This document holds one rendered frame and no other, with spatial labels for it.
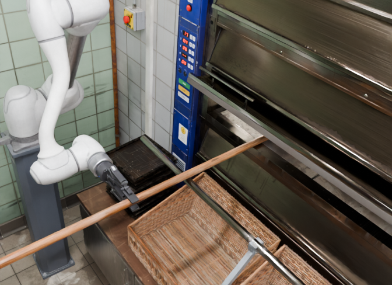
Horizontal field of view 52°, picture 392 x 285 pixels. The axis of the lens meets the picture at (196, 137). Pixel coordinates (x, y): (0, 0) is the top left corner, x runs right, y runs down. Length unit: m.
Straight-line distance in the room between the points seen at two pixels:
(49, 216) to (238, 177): 1.10
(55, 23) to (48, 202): 1.12
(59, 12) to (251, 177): 1.07
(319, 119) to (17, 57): 1.63
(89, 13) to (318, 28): 0.84
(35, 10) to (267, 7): 0.82
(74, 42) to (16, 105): 0.43
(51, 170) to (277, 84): 0.92
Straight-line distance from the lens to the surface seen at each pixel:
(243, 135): 1.89
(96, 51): 2.61
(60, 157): 1.64
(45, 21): 1.58
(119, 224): 2.25
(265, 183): 1.88
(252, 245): 1.45
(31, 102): 2.01
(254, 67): 1.68
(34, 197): 2.32
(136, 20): 2.23
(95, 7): 1.67
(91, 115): 2.80
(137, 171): 2.10
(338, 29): 1.42
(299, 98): 1.56
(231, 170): 1.99
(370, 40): 1.37
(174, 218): 2.24
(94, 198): 2.40
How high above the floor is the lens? 2.28
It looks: 37 degrees down
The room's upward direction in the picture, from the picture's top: 6 degrees clockwise
